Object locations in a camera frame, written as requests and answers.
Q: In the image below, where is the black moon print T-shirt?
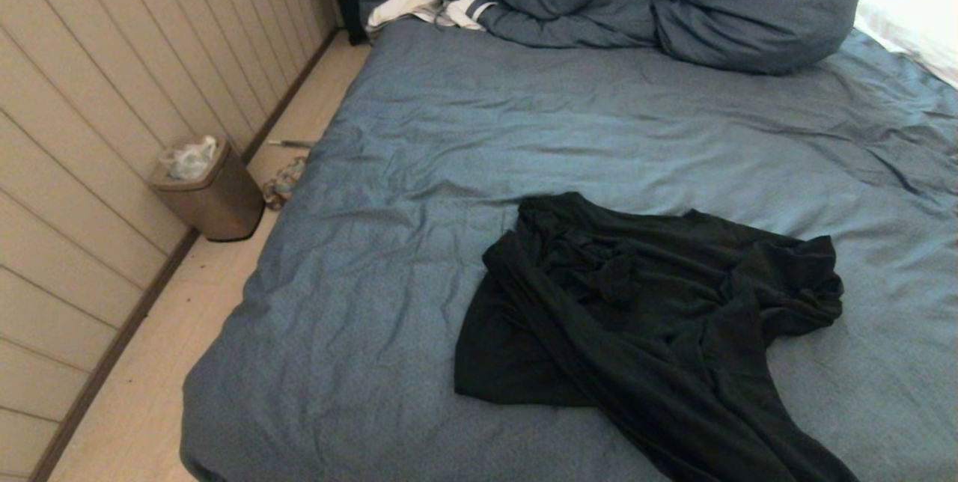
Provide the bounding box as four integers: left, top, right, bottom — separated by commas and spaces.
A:
454, 192, 861, 482

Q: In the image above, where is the blue bed sheet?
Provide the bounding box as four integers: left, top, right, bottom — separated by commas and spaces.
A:
180, 18, 958, 482

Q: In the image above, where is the patterned item on floor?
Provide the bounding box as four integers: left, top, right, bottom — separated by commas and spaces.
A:
262, 156, 309, 212

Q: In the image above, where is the white garment with blue stripes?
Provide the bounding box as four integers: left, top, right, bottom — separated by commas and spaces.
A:
365, 0, 496, 32

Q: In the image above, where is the brown trash bin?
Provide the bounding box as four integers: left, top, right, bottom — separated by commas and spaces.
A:
147, 136, 266, 243

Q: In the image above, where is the clear plastic bin liner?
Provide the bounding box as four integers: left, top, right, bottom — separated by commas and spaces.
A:
161, 136, 219, 182

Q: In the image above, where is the white pillow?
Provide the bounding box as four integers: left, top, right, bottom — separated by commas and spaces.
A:
853, 0, 958, 91

